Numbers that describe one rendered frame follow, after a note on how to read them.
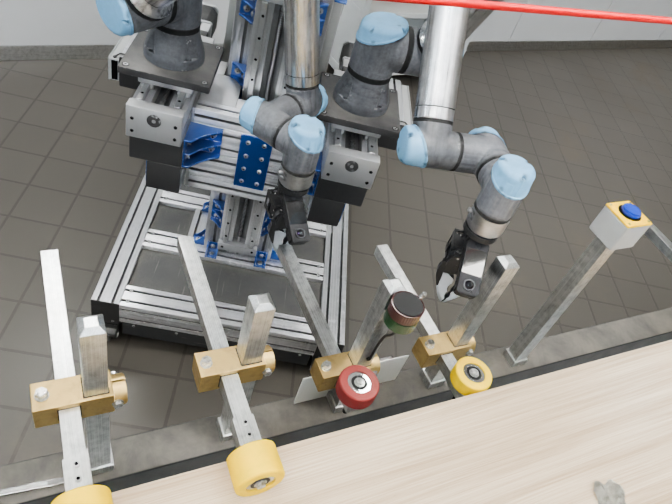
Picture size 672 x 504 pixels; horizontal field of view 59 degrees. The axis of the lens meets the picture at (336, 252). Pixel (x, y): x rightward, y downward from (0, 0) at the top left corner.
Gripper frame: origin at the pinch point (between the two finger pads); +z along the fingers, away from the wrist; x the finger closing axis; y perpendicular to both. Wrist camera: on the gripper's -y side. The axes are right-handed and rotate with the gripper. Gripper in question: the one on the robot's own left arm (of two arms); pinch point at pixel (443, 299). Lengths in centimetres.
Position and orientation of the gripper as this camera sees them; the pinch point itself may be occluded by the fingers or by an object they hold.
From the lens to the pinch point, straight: 131.0
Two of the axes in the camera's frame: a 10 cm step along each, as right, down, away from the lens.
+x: -9.5, -3.2, -0.3
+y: 2.0, -6.5, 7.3
